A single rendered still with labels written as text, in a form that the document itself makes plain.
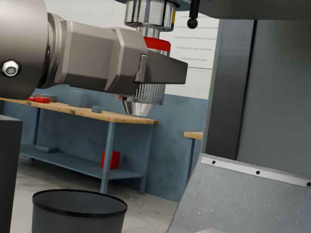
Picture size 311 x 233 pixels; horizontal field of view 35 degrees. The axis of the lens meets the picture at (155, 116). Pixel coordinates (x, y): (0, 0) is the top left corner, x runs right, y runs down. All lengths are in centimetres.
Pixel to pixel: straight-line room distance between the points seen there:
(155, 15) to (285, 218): 42
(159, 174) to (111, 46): 538
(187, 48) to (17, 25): 528
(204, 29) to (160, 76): 512
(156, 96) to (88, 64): 8
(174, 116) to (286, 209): 491
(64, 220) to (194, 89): 346
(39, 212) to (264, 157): 172
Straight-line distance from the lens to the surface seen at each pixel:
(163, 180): 575
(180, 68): 46
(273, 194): 78
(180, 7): 49
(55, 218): 234
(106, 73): 41
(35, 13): 39
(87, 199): 275
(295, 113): 79
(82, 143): 665
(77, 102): 627
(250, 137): 82
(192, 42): 562
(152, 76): 44
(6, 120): 75
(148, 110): 46
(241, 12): 68
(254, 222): 78
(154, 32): 47
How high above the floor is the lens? 122
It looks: 3 degrees down
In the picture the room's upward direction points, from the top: 8 degrees clockwise
